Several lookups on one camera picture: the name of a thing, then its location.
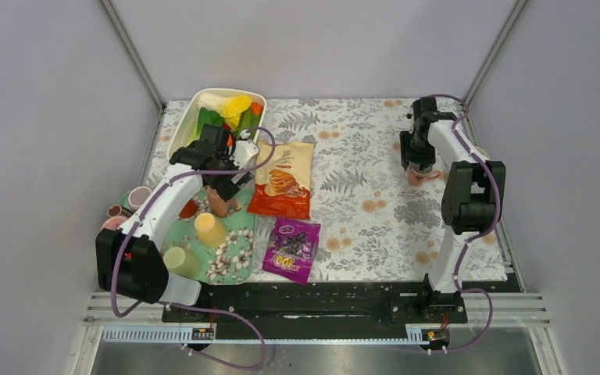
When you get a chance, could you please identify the green floral tray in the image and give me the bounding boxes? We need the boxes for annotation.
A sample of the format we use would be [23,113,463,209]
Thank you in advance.
[119,186,258,286]

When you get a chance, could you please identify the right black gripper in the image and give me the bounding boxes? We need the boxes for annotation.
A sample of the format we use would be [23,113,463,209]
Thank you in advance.
[398,130,436,170]

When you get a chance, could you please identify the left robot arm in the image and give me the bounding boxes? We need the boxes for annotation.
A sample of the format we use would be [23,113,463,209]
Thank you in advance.
[95,125,259,321]

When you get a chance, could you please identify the small orange cup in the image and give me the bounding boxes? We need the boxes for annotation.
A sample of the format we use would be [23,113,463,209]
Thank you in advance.
[178,199,198,220]

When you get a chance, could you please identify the light green mug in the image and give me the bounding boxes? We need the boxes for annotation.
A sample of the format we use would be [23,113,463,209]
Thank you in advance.
[162,246,202,279]

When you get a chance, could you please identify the white vegetable tub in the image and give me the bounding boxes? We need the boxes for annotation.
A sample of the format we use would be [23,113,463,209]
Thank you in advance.
[166,87,268,160]

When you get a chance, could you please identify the cream beige mug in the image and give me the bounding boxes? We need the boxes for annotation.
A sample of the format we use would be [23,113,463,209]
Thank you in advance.
[407,164,442,187]

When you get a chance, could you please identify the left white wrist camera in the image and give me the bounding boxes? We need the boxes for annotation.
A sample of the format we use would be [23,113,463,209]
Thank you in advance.
[230,140,259,170]

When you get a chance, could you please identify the toy green cucumber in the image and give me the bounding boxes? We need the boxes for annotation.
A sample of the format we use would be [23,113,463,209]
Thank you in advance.
[236,107,262,138]

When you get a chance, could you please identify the salmon pink mug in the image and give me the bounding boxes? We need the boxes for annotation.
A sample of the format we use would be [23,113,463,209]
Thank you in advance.
[206,187,243,218]

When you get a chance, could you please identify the small brown cup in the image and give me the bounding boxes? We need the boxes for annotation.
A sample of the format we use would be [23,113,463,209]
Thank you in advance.
[107,205,123,217]

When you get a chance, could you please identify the pink ribbed mug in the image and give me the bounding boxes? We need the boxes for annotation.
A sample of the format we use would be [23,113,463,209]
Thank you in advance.
[101,216,127,231]

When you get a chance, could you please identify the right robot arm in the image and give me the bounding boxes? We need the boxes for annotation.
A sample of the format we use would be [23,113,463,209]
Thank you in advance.
[399,95,506,322]

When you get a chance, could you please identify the purple candy bag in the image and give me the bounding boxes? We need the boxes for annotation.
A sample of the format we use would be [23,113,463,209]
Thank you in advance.
[262,217,321,285]

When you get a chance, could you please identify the toy bok choy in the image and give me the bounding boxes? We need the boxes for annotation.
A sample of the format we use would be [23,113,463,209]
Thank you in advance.
[188,107,224,144]

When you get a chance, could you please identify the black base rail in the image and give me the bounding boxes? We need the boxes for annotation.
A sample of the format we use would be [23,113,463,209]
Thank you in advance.
[162,281,468,326]

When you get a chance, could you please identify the toy napa cabbage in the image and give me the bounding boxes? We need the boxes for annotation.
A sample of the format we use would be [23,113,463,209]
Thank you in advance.
[198,92,253,130]

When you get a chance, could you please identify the lilac mug black handle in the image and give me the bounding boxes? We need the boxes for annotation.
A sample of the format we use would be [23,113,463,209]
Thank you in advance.
[127,186,152,212]

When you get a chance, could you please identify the yellow mug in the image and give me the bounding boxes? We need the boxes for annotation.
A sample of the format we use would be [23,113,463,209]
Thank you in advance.
[194,212,227,248]

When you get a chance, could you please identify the floral tablecloth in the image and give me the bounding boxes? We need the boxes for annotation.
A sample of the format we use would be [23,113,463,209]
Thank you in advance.
[146,98,509,287]

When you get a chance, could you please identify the cassava chips bag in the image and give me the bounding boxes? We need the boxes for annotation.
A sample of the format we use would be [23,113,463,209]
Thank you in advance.
[248,141,315,220]

